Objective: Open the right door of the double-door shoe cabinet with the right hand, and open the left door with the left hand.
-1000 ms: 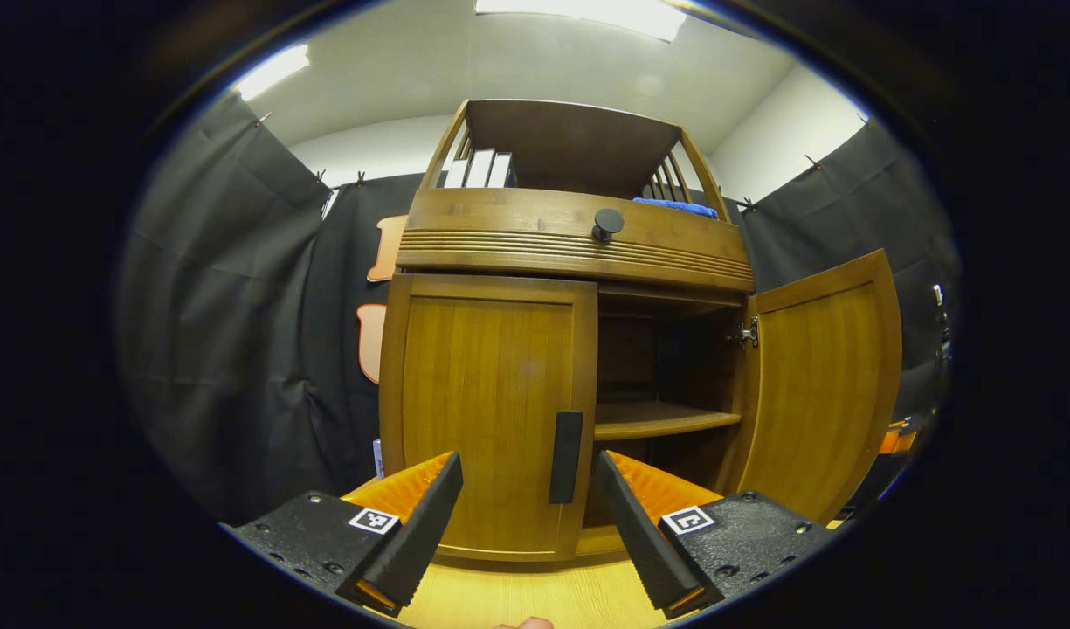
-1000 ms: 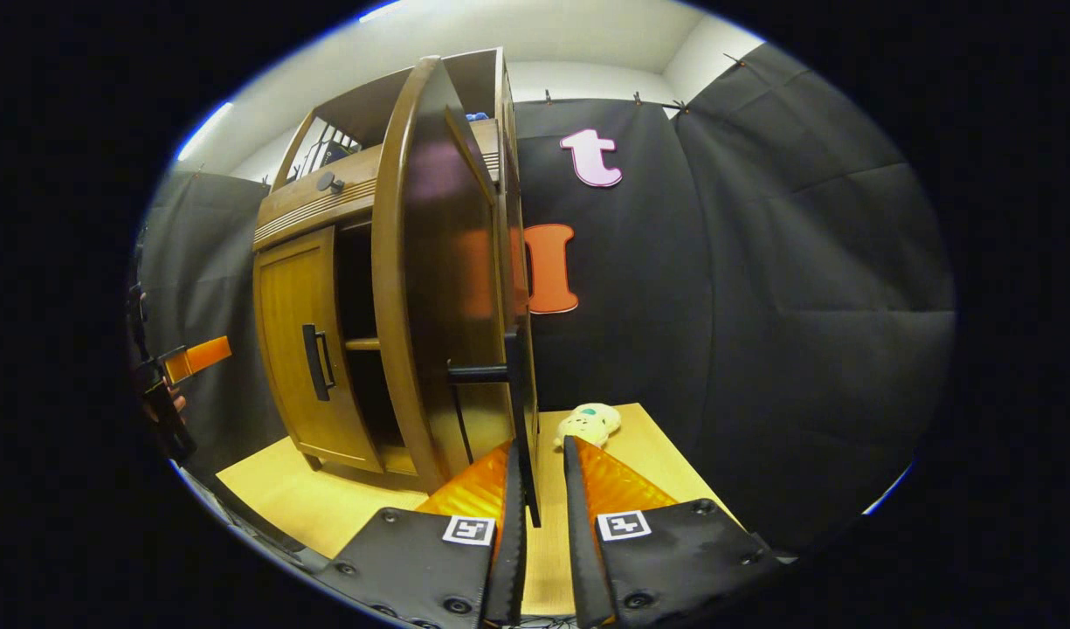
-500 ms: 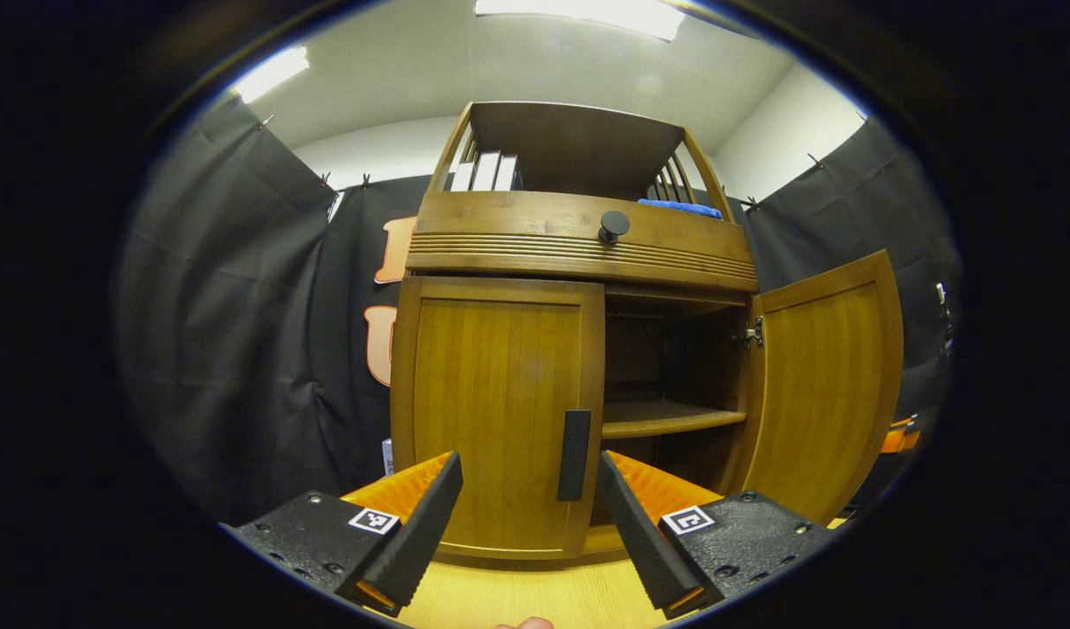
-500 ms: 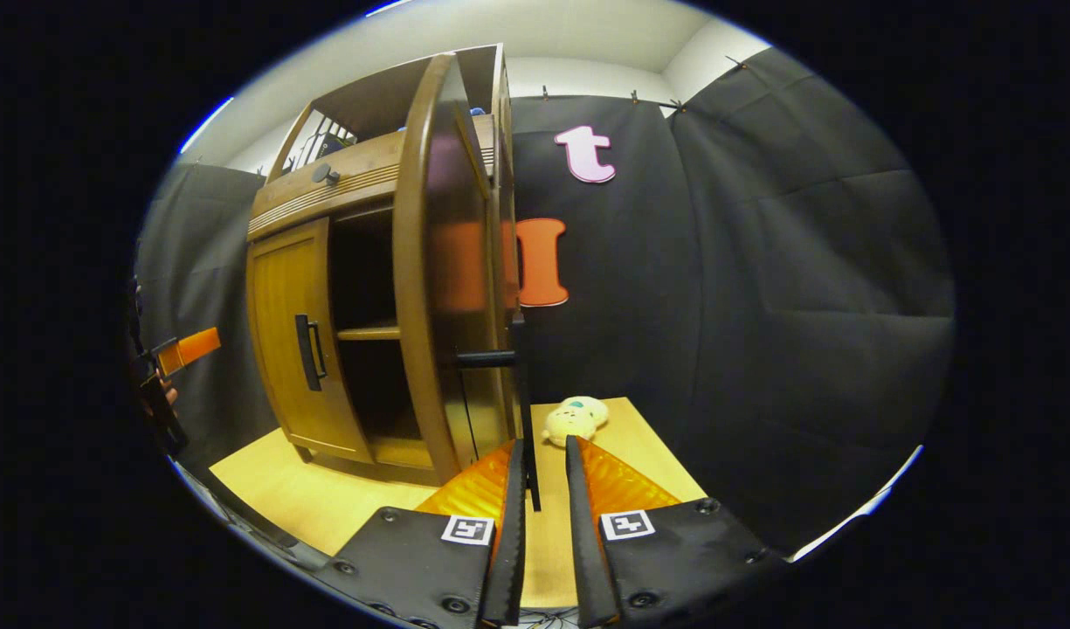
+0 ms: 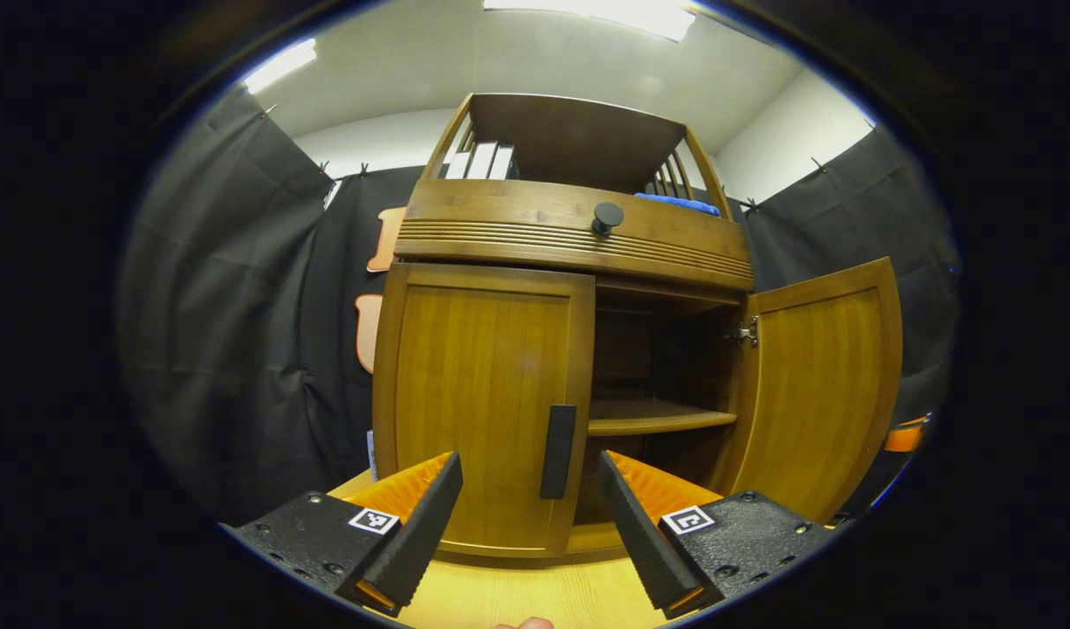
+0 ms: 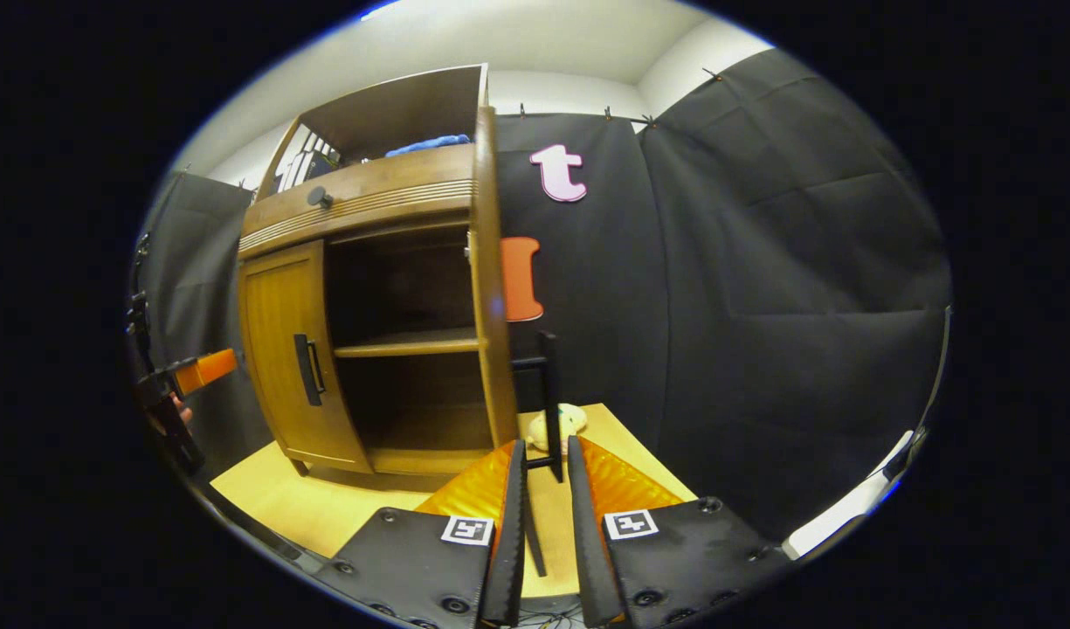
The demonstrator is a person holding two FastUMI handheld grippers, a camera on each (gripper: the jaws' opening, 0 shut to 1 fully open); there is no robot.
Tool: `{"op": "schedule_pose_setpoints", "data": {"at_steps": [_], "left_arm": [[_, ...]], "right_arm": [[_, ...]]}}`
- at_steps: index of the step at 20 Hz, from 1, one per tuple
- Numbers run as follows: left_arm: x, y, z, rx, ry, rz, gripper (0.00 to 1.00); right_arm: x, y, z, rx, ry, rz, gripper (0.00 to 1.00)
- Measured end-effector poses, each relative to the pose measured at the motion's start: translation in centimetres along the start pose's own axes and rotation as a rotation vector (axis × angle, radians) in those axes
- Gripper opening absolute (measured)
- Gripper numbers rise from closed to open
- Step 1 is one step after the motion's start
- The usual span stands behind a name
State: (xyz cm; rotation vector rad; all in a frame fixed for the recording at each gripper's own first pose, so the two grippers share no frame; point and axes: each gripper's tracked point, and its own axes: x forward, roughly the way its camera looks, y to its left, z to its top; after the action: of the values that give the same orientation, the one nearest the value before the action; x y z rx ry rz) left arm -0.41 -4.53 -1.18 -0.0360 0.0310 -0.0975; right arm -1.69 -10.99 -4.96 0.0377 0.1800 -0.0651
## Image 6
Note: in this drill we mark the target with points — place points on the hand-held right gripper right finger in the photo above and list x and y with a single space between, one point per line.
587 542

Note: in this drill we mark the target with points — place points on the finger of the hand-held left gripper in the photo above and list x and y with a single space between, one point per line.
207 370

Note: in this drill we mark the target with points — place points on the wooden ribbed drawer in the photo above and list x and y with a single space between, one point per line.
386 192

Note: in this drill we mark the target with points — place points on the small cream toy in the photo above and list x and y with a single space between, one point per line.
559 424

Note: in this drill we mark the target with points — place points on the blue cloth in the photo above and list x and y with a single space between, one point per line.
430 144

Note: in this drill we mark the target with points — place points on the wooden cabinet door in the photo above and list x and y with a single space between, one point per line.
491 306
272 349

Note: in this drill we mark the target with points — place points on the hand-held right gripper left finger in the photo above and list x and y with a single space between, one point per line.
510 542

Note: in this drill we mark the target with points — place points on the black round drawer knob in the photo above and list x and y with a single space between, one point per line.
320 197

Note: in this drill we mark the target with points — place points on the wooden double-door shoe cabinet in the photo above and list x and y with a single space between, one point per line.
395 288

